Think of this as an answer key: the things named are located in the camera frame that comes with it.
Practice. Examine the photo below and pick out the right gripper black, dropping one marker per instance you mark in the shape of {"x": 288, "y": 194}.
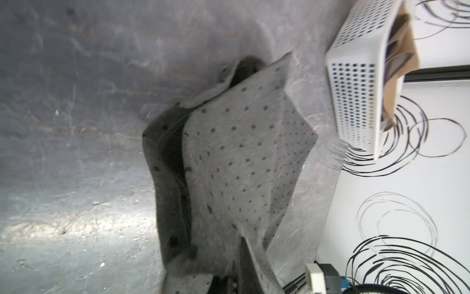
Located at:
{"x": 322, "y": 278}

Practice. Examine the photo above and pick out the dark perforated mat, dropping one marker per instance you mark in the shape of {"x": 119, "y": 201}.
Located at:
{"x": 224, "y": 166}

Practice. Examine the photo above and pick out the white perforated plastic basket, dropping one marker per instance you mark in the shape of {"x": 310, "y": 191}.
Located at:
{"x": 356, "y": 63}

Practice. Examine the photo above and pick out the tan brown skirt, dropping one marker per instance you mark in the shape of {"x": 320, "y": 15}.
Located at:
{"x": 401, "y": 58}

